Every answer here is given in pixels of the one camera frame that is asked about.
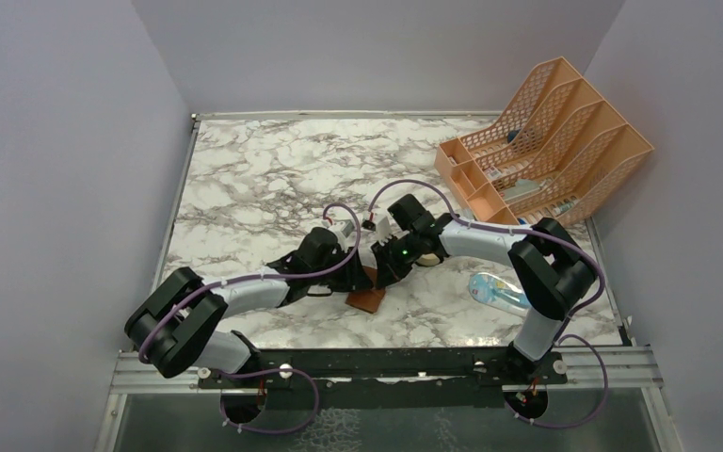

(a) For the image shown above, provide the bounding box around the orange plastic file organizer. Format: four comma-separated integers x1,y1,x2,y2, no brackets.
434,57,653,225

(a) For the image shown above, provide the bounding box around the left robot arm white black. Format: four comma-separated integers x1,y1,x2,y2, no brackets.
124,227,374,387

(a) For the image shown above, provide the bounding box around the brown leather card holder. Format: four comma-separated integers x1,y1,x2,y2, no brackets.
345,286,386,315

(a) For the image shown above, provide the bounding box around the beige oval tray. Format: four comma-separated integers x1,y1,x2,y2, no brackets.
414,253,443,267

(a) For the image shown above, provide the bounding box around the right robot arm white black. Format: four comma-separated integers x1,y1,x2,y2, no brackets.
371,195,598,383

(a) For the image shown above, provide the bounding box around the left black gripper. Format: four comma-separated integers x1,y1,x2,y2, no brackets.
310,247,373,294

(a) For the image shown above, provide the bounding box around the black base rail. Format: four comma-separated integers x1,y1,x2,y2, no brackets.
198,347,568,412

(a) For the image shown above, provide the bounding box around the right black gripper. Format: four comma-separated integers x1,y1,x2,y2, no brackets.
371,230,423,288

